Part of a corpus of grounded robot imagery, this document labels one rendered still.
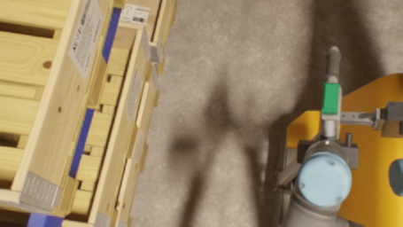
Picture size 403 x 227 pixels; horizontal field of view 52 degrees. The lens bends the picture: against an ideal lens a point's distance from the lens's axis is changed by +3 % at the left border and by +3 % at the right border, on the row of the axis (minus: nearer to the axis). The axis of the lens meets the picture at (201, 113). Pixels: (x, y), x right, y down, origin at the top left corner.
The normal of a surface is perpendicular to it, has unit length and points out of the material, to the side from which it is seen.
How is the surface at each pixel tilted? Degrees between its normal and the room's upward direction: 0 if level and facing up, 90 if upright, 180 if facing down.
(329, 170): 30
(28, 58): 0
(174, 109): 0
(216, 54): 0
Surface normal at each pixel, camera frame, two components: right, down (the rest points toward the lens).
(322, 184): -0.29, 0.04
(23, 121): 0.00, -0.35
